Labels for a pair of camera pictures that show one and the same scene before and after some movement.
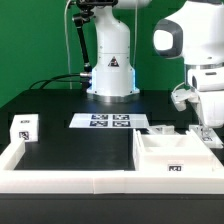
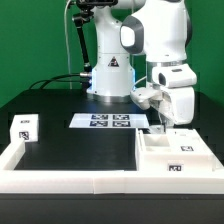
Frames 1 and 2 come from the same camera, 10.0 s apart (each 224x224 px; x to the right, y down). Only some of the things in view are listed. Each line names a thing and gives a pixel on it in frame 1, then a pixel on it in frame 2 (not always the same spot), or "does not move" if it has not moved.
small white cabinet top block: [25, 126] does not move
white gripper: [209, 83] -> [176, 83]
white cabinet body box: [172, 153] does not move
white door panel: [210, 138] -> [186, 141]
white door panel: [163, 129] does not move
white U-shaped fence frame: [101, 182] does not move
